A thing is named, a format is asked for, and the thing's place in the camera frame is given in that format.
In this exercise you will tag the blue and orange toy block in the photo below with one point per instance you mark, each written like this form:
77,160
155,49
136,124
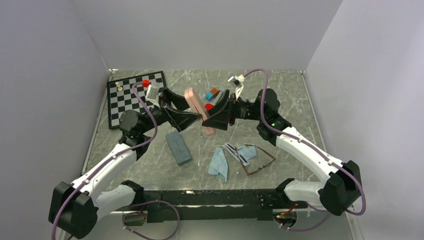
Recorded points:
210,95

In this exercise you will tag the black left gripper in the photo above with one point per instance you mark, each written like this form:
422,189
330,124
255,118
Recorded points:
181,119

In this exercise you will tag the red toy block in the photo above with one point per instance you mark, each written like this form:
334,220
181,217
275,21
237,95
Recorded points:
209,106

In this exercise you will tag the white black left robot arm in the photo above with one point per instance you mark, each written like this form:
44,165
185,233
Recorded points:
77,206

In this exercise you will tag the brown-framed sunglasses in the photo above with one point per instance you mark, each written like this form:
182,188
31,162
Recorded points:
261,160

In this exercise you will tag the pink glasses case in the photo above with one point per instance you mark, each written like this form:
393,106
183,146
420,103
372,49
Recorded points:
196,105

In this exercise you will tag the light blue cleaning cloth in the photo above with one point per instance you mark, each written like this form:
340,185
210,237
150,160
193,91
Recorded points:
219,165

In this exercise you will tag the grey toy bar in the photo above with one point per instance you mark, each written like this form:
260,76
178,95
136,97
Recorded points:
219,96

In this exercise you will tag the grey-blue glasses case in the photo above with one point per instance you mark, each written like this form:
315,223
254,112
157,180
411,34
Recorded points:
178,148

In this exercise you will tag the white-framed sunglasses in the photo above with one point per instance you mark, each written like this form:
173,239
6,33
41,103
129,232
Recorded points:
234,152

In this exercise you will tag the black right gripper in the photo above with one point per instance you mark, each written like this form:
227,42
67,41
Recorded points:
219,120

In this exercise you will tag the black white chessboard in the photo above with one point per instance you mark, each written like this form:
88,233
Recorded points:
120,101

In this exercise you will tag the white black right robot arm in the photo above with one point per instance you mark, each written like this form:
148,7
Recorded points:
339,184

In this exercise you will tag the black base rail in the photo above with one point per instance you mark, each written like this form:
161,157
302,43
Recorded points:
212,204

